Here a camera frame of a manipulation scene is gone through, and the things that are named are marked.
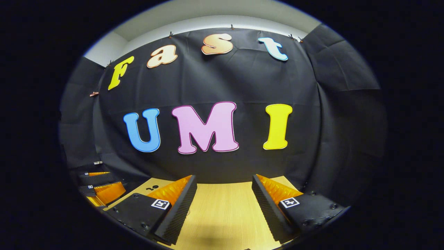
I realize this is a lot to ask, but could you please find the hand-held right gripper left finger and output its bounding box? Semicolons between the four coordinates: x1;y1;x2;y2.
104;175;197;245

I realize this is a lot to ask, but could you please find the black backdrop cloth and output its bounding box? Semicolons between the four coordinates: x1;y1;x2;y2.
58;24;387;209

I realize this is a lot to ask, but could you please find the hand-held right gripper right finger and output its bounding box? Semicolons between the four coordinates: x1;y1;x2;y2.
251;174;347;243

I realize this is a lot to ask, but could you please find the wooden desktop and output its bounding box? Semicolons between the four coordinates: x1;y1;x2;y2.
111;176;306;250

